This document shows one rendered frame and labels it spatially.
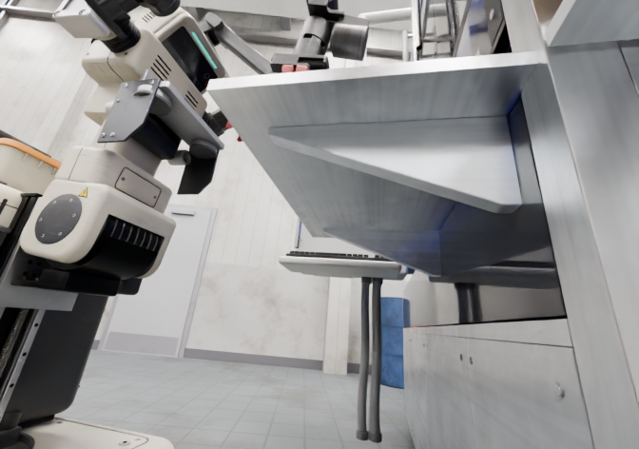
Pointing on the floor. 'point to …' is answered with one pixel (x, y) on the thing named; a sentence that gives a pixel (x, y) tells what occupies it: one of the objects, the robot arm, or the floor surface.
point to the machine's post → (586, 194)
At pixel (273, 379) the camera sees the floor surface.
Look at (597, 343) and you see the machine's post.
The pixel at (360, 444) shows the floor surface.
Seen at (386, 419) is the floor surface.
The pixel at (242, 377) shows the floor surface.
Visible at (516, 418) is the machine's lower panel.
